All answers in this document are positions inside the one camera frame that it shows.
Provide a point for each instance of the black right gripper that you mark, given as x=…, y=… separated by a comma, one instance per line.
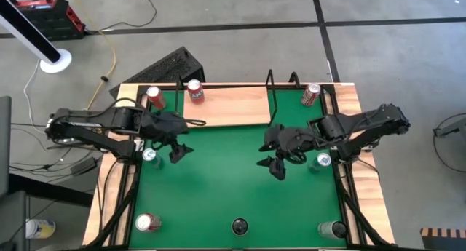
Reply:
x=291, y=138

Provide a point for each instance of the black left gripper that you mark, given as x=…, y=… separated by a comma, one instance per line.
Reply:
x=160, y=129

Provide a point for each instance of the blue silver Red Bull can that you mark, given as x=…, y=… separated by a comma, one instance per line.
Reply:
x=320, y=162
x=151, y=157

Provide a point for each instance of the red Fanta strawberry can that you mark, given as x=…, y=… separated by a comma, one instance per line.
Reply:
x=196, y=91
x=156, y=97

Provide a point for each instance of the red Coca-Cola can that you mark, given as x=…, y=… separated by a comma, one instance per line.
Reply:
x=148, y=222
x=311, y=94

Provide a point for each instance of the white Celsius energy drink can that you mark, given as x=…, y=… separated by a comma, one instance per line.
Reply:
x=240, y=226
x=333, y=230

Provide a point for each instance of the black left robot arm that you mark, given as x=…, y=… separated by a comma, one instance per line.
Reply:
x=120, y=120

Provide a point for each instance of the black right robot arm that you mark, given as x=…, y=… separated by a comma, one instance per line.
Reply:
x=364, y=122

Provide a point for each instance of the black perforated case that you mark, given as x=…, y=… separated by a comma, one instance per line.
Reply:
x=164, y=67

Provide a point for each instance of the black curved hook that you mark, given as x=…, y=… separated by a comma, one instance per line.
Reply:
x=294, y=74

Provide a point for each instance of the black power adapter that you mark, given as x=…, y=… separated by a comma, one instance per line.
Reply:
x=83, y=166

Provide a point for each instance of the black beam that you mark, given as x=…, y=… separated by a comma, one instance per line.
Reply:
x=51, y=193

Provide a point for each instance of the white stand with round base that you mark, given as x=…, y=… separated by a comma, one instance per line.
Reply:
x=54, y=63

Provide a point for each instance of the white yellow canister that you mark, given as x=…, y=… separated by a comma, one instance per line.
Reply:
x=40, y=228

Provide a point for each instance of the gray panel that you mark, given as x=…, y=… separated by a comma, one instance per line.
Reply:
x=4, y=145

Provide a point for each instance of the red black power station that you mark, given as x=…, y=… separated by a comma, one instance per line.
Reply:
x=47, y=18

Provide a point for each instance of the gray device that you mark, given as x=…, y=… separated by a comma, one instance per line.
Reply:
x=451, y=129

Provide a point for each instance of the orange black striped box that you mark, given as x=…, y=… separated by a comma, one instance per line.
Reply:
x=442, y=238

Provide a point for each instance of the wooden shelf black metal frame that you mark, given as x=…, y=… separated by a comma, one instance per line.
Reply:
x=233, y=109

